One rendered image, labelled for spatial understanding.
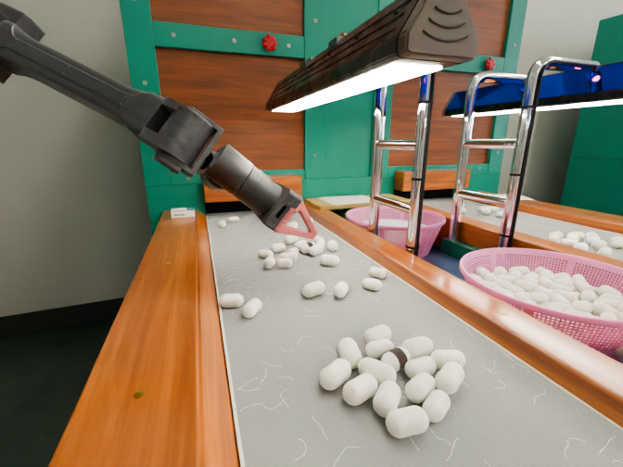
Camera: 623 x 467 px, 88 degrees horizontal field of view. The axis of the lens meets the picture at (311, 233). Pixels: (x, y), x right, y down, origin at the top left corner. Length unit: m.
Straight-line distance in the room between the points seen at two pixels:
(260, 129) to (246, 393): 0.87
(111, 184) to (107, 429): 1.71
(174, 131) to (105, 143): 1.48
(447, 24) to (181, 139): 0.33
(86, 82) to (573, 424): 0.67
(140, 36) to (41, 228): 1.25
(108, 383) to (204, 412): 0.10
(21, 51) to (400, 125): 1.03
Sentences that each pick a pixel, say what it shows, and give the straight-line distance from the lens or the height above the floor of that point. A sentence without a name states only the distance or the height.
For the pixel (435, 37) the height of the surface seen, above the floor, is 1.05.
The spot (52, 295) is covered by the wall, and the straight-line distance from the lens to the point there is 2.18.
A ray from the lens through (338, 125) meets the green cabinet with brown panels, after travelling 1.16.
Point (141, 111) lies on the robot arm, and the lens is 0.52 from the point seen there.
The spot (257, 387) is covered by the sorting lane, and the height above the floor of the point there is 0.74.
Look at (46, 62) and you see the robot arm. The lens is 0.65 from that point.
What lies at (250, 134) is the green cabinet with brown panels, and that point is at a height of 0.98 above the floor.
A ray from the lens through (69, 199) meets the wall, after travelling 2.01.
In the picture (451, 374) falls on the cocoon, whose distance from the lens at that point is 0.35.
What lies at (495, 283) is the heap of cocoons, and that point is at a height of 0.74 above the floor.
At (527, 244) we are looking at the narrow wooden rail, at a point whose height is 0.76.
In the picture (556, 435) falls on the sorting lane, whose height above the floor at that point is 0.74.
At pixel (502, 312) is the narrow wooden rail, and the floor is 0.77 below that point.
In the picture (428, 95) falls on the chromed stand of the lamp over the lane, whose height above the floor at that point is 1.04.
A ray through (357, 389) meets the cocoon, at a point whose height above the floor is 0.76.
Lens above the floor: 0.97
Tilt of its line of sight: 16 degrees down
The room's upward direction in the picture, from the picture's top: straight up
